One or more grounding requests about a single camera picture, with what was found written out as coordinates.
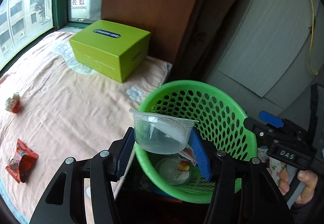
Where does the green plastic mesh basket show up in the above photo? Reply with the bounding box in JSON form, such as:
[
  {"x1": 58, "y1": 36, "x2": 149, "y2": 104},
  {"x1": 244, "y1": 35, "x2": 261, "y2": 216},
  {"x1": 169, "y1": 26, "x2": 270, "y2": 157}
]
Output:
[{"x1": 134, "y1": 80, "x2": 257, "y2": 204}]

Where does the white red wrapper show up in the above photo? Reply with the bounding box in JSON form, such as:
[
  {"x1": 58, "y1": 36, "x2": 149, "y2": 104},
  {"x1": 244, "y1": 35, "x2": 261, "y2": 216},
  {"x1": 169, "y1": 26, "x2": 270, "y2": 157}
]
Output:
[{"x1": 5, "y1": 93, "x2": 20, "y2": 113}]

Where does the clear plastic cup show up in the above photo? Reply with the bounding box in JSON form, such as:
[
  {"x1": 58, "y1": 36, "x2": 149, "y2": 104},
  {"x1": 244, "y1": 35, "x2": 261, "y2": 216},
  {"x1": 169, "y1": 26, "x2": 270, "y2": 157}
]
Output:
[{"x1": 129, "y1": 109, "x2": 198, "y2": 155}]

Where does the clear purple plastic wrapper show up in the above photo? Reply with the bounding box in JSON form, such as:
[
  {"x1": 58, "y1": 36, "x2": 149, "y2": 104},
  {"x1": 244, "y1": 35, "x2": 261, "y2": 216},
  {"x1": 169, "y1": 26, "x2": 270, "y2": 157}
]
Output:
[{"x1": 178, "y1": 146, "x2": 198, "y2": 166}]

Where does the pink blanket teal pattern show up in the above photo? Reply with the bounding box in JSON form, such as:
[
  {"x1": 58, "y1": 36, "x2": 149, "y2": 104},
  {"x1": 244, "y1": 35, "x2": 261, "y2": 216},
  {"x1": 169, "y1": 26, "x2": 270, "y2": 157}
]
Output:
[{"x1": 1, "y1": 31, "x2": 171, "y2": 223}]

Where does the yellow cable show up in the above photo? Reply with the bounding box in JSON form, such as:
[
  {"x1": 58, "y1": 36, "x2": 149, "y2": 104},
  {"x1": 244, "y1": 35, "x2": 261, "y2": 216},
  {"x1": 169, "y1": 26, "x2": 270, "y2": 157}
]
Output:
[{"x1": 306, "y1": 0, "x2": 320, "y2": 76}]

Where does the red snack wrapper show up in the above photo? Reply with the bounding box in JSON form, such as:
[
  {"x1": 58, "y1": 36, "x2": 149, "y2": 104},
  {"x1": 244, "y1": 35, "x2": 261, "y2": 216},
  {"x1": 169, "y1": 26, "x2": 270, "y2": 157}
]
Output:
[{"x1": 5, "y1": 139, "x2": 38, "y2": 183}]

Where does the orange peel piece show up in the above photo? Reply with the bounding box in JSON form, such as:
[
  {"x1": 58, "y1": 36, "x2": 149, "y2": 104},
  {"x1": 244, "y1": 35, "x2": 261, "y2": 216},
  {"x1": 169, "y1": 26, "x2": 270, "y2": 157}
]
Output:
[{"x1": 177, "y1": 161, "x2": 190, "y2": 171}]

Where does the lime green cardboard box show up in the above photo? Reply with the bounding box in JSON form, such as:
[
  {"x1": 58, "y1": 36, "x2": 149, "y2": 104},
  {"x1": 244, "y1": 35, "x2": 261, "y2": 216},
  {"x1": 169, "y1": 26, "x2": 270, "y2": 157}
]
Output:
[{"x1": 69, "y1": 20, "x2": 151, "y2": 83}]

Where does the white round plastic lid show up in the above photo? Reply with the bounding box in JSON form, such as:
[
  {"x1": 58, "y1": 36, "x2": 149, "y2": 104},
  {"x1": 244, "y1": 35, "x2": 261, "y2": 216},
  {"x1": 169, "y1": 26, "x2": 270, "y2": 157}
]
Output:
[{"x1": 158, "y1": 158, "x2": 191, "y2": 186}]

